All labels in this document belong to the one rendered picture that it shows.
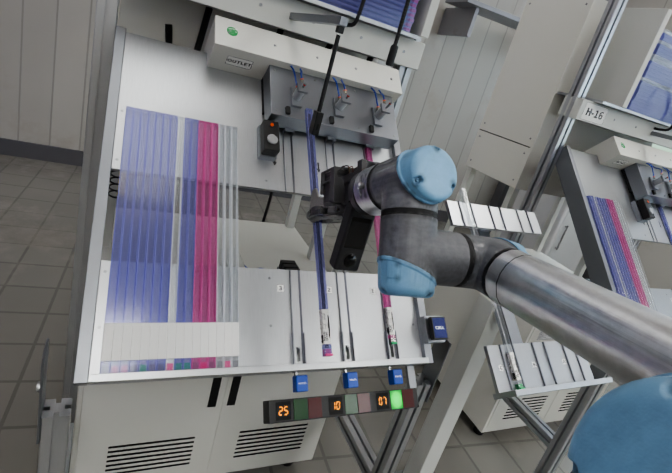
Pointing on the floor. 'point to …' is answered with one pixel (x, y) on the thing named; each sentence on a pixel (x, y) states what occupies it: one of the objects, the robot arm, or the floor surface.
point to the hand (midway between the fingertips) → (316, 220)
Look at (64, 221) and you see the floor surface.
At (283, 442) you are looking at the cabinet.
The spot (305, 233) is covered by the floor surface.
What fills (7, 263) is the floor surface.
